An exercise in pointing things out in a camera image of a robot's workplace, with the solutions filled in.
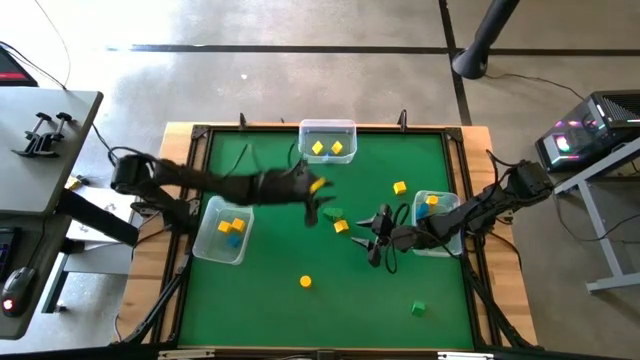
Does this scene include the black computer mouse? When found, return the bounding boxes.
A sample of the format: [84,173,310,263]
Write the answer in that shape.
[0,266,37,319]

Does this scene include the black desktop computer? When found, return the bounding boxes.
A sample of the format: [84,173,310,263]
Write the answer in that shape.
[534,89,640,174]

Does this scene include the clear plastic bin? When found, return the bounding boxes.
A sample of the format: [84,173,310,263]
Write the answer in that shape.
[410,189,464,259]
[297,118,359,166]
[191,195,256,267]

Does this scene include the silver aluminium bracket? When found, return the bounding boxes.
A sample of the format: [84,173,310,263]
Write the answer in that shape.
[158,349,216,360]
[437,351,495,360]

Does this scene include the black floor stand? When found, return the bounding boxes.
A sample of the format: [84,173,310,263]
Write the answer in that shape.
[451,0,522,81]

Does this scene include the white metal table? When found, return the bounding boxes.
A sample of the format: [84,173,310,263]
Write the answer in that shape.
[552,137,640,294]

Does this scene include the grey side desk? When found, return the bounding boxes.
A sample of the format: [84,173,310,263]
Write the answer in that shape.
[0,213,71,342]

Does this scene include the black bench clamp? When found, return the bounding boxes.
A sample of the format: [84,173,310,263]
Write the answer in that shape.
[30,111,75,158]
[12,111,53,159]

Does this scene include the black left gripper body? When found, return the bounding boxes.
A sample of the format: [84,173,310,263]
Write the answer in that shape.
[269,162,329,229]

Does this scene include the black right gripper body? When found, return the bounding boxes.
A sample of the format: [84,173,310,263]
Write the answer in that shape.
[368,203,416,267]

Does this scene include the green table mat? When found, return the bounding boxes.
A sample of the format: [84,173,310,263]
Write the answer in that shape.
[178,130,475,350]

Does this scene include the black keyboard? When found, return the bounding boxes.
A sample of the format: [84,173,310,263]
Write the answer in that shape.
[0,226,22,282]

